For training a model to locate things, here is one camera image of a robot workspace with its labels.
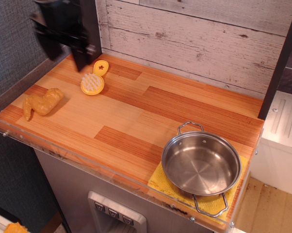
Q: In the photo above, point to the yellow scrub brush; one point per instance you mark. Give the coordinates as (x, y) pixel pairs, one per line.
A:
(93, 83)

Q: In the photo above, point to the yellow plastic chicken wing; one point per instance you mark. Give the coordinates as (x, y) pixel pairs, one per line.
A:
(42, 105)

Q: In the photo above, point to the white cabinet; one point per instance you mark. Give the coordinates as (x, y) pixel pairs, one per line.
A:
(272, 161)

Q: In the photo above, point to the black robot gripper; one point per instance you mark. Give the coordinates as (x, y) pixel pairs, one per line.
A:
(60, 22)

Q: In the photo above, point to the stainless steel pot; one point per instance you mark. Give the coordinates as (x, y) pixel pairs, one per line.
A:
(201, 164)

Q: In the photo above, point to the orange object bottom left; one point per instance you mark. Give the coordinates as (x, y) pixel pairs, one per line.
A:
(15, 228)

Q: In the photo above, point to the dark right post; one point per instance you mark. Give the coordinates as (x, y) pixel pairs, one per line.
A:
(277, 74)

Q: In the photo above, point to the grey toy fridge cabinet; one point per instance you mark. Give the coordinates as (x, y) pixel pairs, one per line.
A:
(71, 185)

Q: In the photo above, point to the silver dispenser panel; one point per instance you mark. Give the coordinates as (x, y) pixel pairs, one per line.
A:
(112, 217)

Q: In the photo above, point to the clear acrylic table guard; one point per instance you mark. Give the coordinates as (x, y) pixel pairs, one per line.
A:
(120, 134)

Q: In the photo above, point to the dark left post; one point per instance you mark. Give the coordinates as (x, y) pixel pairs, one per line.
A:
(90, 23)

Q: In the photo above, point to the dark post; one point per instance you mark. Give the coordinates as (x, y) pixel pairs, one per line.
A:
(90, 23)
(277, 74)

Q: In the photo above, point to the yellow cloth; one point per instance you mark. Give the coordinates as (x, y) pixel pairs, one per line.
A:
(213, 205)

